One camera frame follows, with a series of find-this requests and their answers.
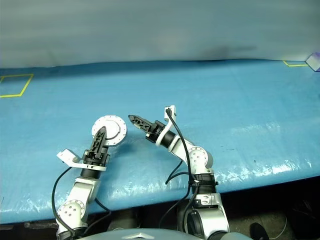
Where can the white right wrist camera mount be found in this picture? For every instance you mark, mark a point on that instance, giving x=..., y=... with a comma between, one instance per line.
x=173, y=109

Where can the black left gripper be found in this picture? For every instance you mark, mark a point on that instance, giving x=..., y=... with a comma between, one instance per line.
x=96, y=157

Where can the blue plastic table cover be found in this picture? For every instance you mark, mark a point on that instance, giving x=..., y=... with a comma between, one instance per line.
x=225, y=112

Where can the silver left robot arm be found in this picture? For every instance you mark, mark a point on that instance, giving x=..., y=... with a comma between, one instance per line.
x=85, y=187

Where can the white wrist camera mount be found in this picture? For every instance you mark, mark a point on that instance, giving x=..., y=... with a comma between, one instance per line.
x=173, y=109
x=66, y=155

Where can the round hinged motor lid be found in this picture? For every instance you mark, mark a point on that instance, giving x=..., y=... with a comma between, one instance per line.
x=113, y=125

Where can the purple and white cube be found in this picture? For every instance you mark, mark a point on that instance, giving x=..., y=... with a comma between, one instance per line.
x=313, y=62

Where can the dark rounded shape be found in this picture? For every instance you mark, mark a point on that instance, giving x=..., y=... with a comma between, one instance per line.
x=258, y=231

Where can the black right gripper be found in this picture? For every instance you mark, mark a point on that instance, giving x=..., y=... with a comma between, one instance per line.
x=155, y=131

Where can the grey robot torso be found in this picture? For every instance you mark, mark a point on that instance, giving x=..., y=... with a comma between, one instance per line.
x=150, y=235

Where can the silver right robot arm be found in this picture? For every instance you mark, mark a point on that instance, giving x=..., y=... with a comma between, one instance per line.
x=200, y=157

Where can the large yellow tape square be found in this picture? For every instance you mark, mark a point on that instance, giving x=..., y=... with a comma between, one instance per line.
x=25, y=86

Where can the small yellow tape outline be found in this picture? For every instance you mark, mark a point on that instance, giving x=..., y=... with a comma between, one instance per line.
x=290, y=65

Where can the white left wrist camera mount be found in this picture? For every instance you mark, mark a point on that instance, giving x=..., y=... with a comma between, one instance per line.
x=66, y=155

